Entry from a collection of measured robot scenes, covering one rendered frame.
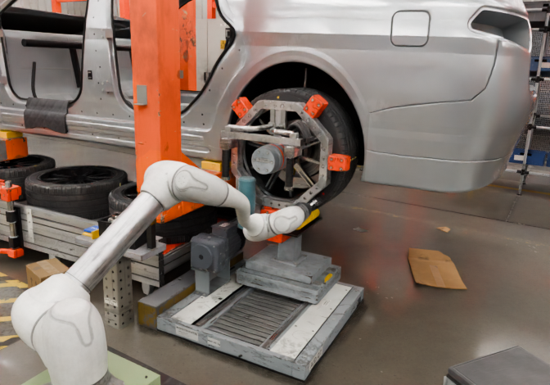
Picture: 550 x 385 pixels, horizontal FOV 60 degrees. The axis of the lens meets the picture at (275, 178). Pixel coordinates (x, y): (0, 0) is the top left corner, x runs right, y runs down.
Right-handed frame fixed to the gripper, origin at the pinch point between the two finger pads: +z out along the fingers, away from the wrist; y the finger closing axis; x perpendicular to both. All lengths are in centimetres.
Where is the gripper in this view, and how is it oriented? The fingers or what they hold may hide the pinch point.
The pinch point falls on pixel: (317, 201)
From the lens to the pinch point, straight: 238.1
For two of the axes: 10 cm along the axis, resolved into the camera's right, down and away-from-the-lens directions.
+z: 4.6, -2.0, 8.7
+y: 6.5, -5.9, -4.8
